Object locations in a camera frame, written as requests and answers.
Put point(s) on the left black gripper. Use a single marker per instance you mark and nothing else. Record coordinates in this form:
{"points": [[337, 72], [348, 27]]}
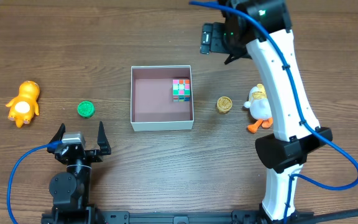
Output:
{"points": [[81, 152]]}

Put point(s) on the green round wheel toy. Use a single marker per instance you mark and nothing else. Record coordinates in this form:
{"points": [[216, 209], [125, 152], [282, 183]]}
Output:
{"points": [[86, 109]]}

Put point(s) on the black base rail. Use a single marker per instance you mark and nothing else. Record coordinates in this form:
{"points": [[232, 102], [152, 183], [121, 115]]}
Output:
{"points": [[124, 217]]}

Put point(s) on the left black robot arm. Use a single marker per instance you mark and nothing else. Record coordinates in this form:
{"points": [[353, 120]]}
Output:
{"points": [[71, 189]]}

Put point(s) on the white box pink interior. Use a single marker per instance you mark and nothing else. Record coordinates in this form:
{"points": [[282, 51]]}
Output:
{"points": [[152, 105]]}

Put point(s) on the orange dinosaur figure toy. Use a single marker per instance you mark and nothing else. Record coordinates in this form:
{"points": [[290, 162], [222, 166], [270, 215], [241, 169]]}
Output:
{"points": [[24, 106]]}

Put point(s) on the multicoloured puzzle cube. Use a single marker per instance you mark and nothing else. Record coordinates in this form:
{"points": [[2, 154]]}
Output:
{"points": [[181, 90]]}

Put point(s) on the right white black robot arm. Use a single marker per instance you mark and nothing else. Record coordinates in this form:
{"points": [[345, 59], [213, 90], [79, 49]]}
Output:
{"points": [[262, 31]]}

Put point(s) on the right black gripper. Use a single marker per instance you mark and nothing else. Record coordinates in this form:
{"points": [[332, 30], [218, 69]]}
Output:
{"points": [[215, 38]]}

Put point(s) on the white plush duck toy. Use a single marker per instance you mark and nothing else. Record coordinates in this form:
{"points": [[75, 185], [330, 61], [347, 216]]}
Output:
{"points": [[259, 108]]}

